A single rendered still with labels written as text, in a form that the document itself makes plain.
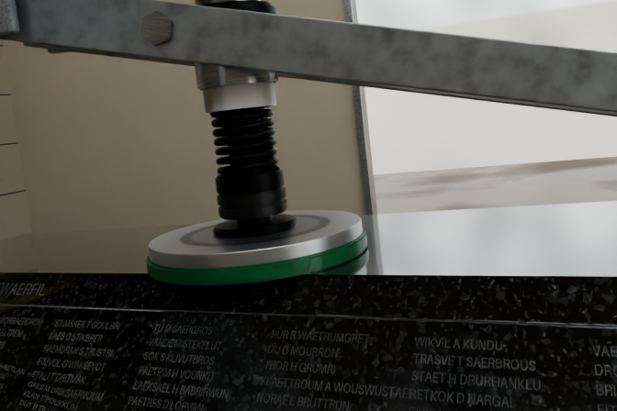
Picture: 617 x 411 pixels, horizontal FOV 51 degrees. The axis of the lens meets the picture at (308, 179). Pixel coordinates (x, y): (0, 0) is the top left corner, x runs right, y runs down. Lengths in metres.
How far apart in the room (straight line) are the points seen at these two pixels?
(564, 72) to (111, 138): 6.23
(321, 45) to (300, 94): 5.17
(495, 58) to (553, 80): 0.05
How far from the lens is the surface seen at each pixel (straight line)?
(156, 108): 6.39
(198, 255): 0.57
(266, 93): 0.63
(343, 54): 0.58
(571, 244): 0.61
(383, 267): 0.56
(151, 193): 6.51
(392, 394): 0.49
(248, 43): 0.59
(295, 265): 0.56
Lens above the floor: 0.96
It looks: 6 degrees down
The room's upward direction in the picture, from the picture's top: 6 degrees counter-clockwise
